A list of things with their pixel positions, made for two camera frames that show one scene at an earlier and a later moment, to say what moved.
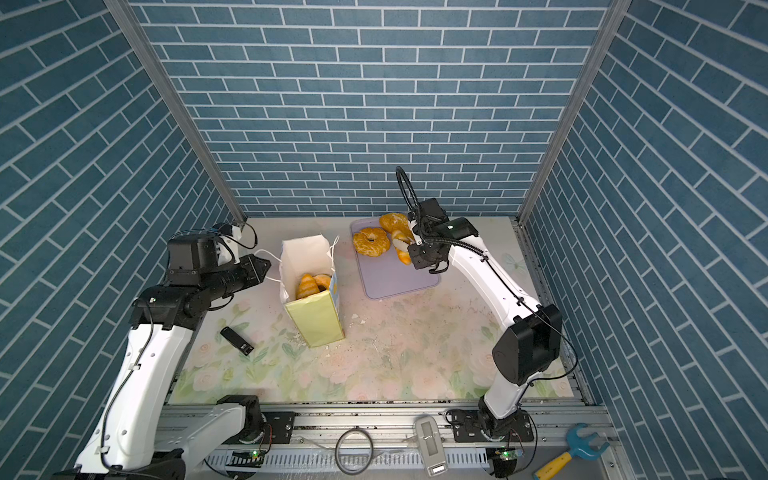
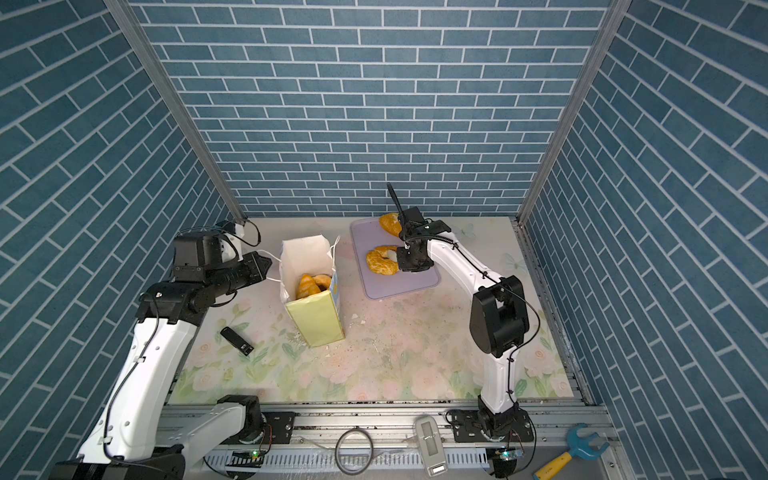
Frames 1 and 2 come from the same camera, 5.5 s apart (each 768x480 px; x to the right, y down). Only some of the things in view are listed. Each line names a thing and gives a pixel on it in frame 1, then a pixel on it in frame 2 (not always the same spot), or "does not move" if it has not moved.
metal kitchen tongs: [409, 194] -> [393, 194]
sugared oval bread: [394, 221] does not move
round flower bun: [371, 242] -> [378, 261]
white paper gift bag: [317, 317] does not move
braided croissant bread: [307, 286] does not move
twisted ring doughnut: [323, 281] does not move
